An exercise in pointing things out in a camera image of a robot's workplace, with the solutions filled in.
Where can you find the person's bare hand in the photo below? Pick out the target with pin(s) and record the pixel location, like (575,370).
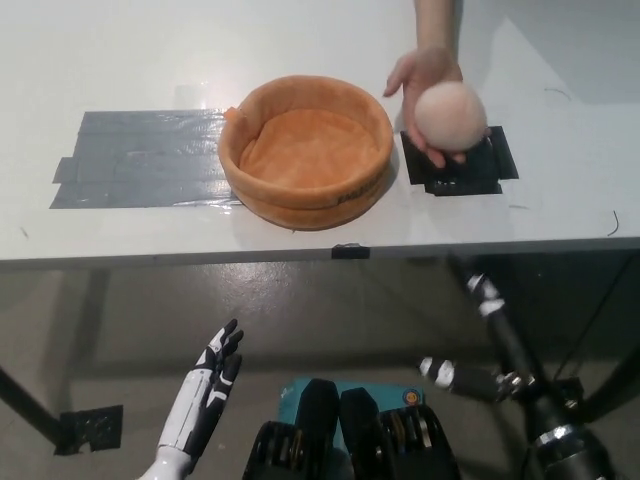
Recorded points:
(430,70)

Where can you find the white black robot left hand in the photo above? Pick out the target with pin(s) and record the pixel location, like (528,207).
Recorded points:
(192,400)

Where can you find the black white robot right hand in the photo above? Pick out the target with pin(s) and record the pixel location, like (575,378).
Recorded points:
(515,360)

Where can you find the pale pink plush dumpling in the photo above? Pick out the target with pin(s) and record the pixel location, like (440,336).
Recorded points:
(450,117)

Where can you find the orange soft round basket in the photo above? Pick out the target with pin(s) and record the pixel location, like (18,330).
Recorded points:
(305,150)

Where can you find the black teal robot torso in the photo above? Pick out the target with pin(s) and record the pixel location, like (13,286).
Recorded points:
(360,440)

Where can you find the black metal table leg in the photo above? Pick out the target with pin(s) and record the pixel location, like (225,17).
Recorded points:
(30,405)
(617,377)

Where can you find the black floor tape patch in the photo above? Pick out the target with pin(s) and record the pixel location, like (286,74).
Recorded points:
(90,430)

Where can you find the black tape square patch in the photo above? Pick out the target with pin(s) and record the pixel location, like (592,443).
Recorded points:
(490,170)

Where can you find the small black tape strip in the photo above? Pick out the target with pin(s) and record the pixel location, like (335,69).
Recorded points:
(350,251)

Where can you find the grey duct tape patch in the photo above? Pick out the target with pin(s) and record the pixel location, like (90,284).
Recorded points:
(140,160)

